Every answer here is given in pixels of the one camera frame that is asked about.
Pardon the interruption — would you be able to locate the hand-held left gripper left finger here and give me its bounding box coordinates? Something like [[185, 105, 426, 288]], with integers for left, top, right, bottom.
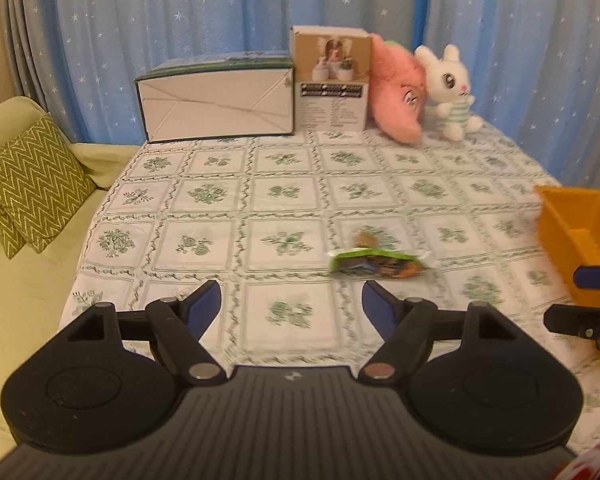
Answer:
[[60, 280, 227, 387]]

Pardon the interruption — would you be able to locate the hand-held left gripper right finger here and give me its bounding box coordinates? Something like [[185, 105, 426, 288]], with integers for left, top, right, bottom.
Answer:
[[357, 280, 532, 382]]

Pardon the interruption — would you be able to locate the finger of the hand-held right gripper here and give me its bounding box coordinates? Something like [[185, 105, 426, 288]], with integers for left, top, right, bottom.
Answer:
[[543, 303, 600, 382], [573, 265, 600, 292]]

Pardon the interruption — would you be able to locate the green snack packet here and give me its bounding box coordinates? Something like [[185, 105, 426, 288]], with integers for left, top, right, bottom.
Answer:
[[328, 248, 427, 278]]

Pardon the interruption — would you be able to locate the golden plastic tray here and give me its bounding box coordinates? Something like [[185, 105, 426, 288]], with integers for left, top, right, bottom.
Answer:
[[533, 184, 600, 307]]

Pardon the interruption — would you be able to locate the small green brown candy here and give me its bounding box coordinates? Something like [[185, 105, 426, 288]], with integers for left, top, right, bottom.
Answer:
[[352, 229, 382, 249]]

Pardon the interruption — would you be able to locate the floral green white tablecloth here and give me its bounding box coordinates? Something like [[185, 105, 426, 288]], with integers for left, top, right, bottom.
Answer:
[[62, 120, 600, 457]]

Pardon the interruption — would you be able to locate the white red printed cloth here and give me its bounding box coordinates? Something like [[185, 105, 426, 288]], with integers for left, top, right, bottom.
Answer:
[[554, 439, 600, 480]]

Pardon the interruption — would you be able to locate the light green sofa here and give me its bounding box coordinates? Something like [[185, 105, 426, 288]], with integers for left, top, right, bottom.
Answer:
[[0, 95, 142, 463]]

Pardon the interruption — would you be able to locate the white box with green edges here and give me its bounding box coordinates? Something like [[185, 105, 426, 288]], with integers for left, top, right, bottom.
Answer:
[[133, 52, 297, 144]]

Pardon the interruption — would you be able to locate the pink star plush toy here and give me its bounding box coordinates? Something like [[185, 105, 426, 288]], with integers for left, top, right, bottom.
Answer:
[[367, 33, 428, 145]]

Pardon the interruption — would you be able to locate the green zigzag cushion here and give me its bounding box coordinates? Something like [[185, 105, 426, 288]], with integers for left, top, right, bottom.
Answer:
[[0, 112, 99, 260]]

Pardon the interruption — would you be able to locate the brown product box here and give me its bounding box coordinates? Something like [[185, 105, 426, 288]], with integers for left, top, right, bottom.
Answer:
[[288, 24, 372, 134]]

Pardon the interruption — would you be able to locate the white rabbit plush toy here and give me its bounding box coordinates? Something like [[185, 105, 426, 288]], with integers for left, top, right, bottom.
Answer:
[[413, 43, 485, 141]]

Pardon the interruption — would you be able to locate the blue star curtain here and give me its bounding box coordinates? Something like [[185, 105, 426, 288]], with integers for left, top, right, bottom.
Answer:
[[424, 0, 600, 196], [0, 0, 422, 147]]

